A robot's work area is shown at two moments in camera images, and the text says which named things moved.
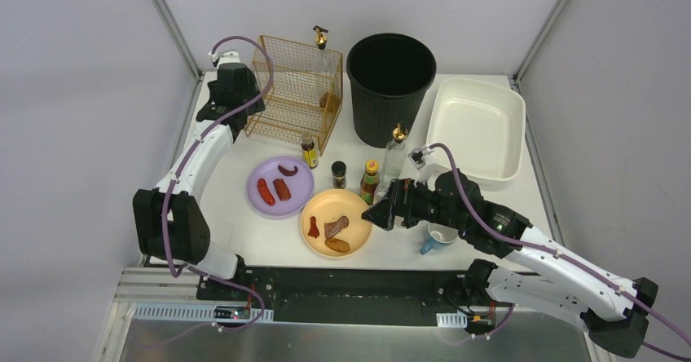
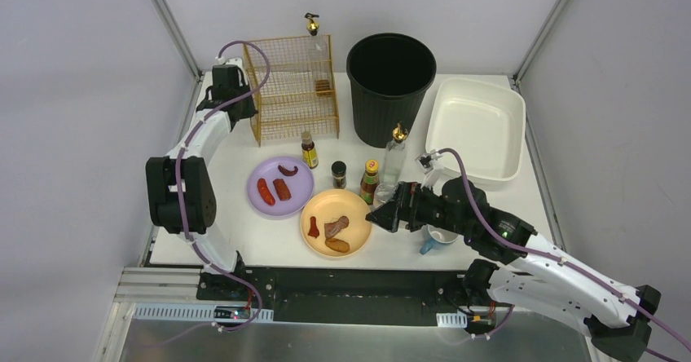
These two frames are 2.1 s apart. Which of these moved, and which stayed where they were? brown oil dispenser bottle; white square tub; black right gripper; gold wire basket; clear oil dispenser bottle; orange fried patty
Moved: brown oil dispenser bottle; gold wire basket
Stayed: black right gripper; clear oil dispenser bottle; orange fried patty; white square tub
